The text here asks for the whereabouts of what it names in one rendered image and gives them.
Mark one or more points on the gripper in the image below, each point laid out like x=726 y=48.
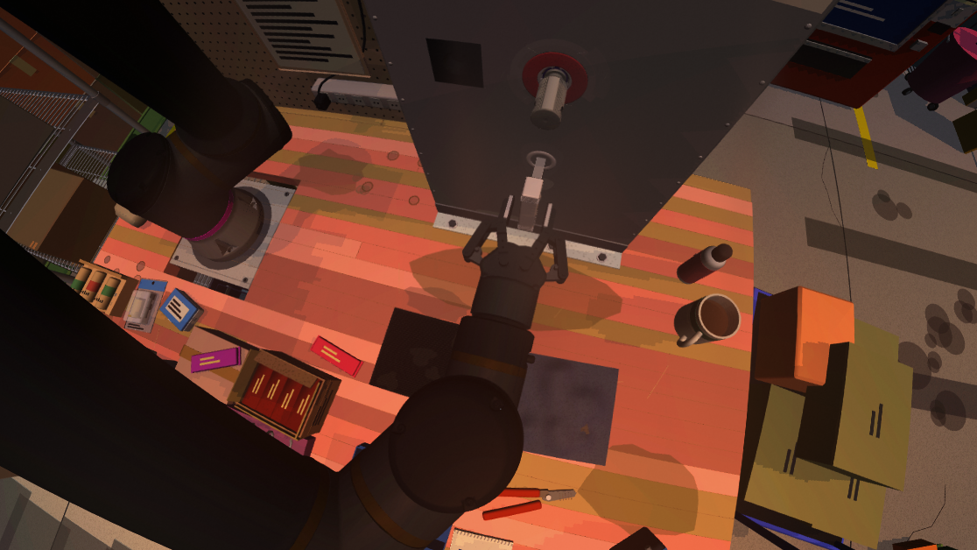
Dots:
x=513 y=267

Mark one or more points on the silver tubular key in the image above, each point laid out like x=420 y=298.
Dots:
x=533 y=195

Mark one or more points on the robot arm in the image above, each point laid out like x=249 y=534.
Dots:
x=114 y=428

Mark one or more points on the dark square tray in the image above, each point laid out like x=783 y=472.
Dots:
x=412 y=347

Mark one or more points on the dark grey snack machine door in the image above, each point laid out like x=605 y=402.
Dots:
x=649 y=137

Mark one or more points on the grey square mat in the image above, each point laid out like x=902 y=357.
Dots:
x=569 y=408

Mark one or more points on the red snack bar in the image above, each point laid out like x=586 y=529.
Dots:
x=336 y=356

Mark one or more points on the purple snack bar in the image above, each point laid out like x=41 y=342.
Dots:
x=216 y=360

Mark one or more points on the dark red bottle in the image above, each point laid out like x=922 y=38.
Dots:
x=698 y=265

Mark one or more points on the dark mug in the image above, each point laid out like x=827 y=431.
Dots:
x=714 y=318

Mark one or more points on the white power strip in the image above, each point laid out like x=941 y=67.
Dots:
x=359 y=90

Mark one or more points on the cardboard box of red snacks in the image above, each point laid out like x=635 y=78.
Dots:
x=279 y=393

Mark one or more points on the orange cardboard box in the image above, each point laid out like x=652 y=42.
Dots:
x=801 y=336

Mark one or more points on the white spiral notepad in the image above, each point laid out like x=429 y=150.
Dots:
x=479 y=540

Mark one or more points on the blue card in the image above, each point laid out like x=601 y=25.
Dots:
x=180 y=309

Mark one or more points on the olive cardboard box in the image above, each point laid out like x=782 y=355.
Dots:
x=794 y=489
x=862 y=412

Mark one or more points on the red tool cabinet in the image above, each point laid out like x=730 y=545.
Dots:
x=847 y=65

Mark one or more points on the white blister pack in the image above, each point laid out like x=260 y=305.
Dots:
x=143 y=307

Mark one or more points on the tan box of cans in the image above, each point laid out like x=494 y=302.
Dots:
x=98 y=286

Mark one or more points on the magenta wheeled bin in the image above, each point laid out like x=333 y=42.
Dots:
x=950 y=69

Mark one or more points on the brown cardboard box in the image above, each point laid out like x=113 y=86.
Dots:
x=53 y=214

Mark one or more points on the grey square base plate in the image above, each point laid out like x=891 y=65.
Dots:
x=271 y=210

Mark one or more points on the grey wall notice board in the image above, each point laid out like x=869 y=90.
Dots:
x=305 y=34

